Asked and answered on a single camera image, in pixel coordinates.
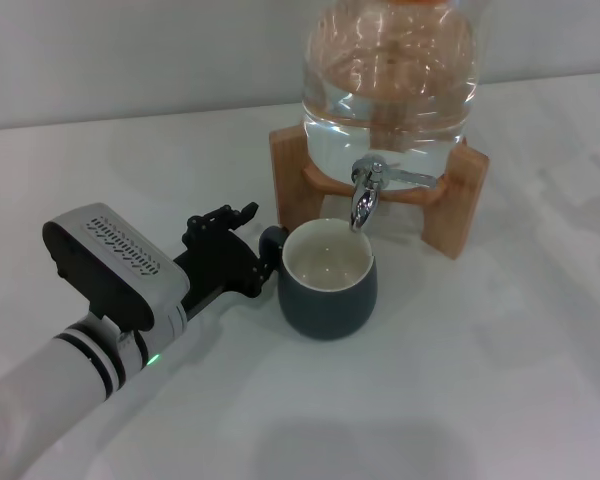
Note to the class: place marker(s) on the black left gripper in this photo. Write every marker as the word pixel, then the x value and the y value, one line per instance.
pixel 225 265

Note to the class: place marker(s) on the black cup with white inside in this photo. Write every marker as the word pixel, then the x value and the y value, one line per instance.
pixel 330 310

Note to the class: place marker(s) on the chrome faucet with lever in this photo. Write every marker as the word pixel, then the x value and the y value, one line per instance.
pixel 364 200

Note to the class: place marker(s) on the wooden dispenser stand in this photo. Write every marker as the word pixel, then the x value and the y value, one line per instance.
pixel 295 200

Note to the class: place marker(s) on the glass water dispenser jar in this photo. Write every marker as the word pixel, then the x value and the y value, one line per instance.
pixel 390 100

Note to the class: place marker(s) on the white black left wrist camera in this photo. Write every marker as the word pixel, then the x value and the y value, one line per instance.
pixel 120 265

